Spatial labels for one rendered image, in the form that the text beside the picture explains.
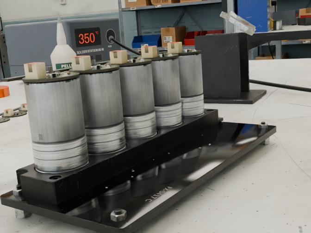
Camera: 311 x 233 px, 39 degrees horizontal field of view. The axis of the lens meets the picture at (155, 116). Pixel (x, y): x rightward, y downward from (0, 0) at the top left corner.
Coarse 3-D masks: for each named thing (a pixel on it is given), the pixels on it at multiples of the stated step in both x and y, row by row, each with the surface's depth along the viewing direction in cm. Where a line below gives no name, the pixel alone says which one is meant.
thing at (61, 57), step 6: (60, 18) 56; (60, 24) 56; (60, 30) 56; (60, 36) 56; (60, 42) 56; (66, 42) 57; (60, 48) 56; (66, 48) 56; (54, 54) 56; (60, 54) 56; (66, 54) 56; (72, 54) 56; (54, 60) 56; (60, 60) 56; (66, 60) 56; (54, 66) 56; (60, 66) 56; (66, 66) 56
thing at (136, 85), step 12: (120, 72) 23; (132, 72) 23; (144, 72) 23; (120, 84) 23; (132, 84) 23; (144, 84) 23; (132, 96) 23; (144, 96) 23; (132, 108) 23; (144, 108) 23; (132, 120) 23; (144, 120) 23; (132, 132) 23; (144, 132) 23; (156, 132) 25
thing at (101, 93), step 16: (80, 80) 21; (96, 80) 20; (112, 80) 21; (96, 96) 21; (112, 96) 21; (96, 112) 21; (112, 112) 21; (96, 128) 21; (112, 128) 21; (96, 144) 21; (112, 144) 21
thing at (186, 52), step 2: (184, 50) 27; (186, 50) 27; (188, 50) 27; (190, 50) 29; (192, 50) 28; (196, 50) 28; (198, 50) 28; (200, 50) 28; (166, 52) 29; (182, 52) 27; (184, 52) 27; (186, 52) 27; (188, 52) 27; (190, 52) 27; (192, 52) 27; (194, 52) 27; (196, 52) 27; (198, 52) 27; (200, 52) 28; (178, 54) 27; (180, 54) 27; (182, 54) 27; (184, 54) 27; (186, 54) 27; (188, 54) 27
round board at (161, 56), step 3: (159, 54) 25; (162, 54) 25; (165, 54) 27; (168, 54) 26; (174, 54) 26; (177, 54) 26; (138, 57) 26; (141, 57) 26; (156, 57) 25; (159, 57) 25; (162, 57) 25; (165, 57) 25; (168, 57) 25; (171, 57) 25; (174, 57) 25
